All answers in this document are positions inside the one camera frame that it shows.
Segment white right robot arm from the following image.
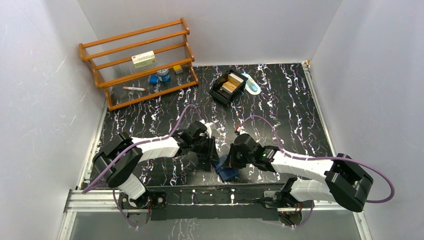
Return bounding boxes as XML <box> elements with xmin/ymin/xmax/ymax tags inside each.
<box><xmin>222</xmin><ymin>133</ymin><xmax>374</xmax><ymax>212</ymax></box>

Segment teal oval blister pack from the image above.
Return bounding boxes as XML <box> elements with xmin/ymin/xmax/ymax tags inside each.
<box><xmin>242</xmin><ymin>73</ymin><xmax>261</xmax><ymax>96</ymax></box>

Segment black card box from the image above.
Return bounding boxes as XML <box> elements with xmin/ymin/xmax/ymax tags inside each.
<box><xmin>209</xmin><ymin>69</ymin><xmax>248</xmax><ymax>105</ymax></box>

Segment white green small box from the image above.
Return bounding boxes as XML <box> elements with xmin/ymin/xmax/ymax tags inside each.
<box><xmin>131</xmin><ymin>50</ymin><xmax>157</xmax><ymax>69</ymax></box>

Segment white card stack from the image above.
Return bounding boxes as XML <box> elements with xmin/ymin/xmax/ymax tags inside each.
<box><xmin>227</xmin><ymin>73</ymin><xmax>244</xmax><ymax>87</ymax></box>

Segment gold card in box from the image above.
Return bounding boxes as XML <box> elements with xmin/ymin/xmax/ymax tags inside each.
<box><xmin>221</xmin><ymin>81</ymin><xmax>237</xmax><ymax>94</ymax></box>

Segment orange white marker pen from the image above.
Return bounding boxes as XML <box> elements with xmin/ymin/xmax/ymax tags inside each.
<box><xmin>123</xmin><ymin>86</ymin><xmax>146</xmax><ymax>92</ymax></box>

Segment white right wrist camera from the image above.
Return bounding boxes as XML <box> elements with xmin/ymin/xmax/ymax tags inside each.
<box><xmin>234</xmin><ymin>125</ymin><xmax>245</xmax><ymax>135</ymax></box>

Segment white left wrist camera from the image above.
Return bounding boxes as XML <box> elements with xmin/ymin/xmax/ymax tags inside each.
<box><xmin>204</xmin><ymin>122</ymin><xmax>216</xmax><ymax>138</ymax></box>

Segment blue round tin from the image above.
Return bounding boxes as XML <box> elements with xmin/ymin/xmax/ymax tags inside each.
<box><xmin>156</xmin><ymin>68</ymin><xmax>171</xmax><ymax>83</ymax></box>

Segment blue leather card holder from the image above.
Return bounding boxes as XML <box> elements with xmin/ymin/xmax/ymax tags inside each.
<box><xmin>212</xmin><ymin>154</ymin><xmax>240</xmax><ymax>182</ymax></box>

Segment blue small cap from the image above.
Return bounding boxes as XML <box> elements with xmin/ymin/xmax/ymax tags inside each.
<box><xmin>148</xmin><ymin>75</ymin><xmax>159</xmax><ymax>85</ymax></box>

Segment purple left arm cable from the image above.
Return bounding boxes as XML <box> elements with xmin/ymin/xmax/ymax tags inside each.
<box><xmin>82</xmin><ymin>104</ymin><xmax>203</xmax><ymax>229</ymax></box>

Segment yellow grey small block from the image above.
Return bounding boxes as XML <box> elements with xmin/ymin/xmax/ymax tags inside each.
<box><xmin>173</xmin><ymin>64</ymin><xmax>183</xmax><ymax>75</ymax></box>

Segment orange wooden shelf rack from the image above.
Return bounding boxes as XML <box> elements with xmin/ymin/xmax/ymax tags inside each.
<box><xmin>78</xmin><ymin>18</ymin><xmax>199</xmax><ymax>111</ymax></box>

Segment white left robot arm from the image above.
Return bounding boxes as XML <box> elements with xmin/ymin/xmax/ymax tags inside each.
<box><xmin>92</xmin><ymin>120</ymin><xmax>216</xmax><ymax>208</ymax></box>

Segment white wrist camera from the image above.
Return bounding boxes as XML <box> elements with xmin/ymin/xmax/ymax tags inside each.
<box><xmin>234</xmin><ymin>125</ymin><xmax>245</xmax><ymax>135</ymax></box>
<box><xmin>204</xmin><ymin>122</ymin><xmax>216</xmax><ymax>138</ymax></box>

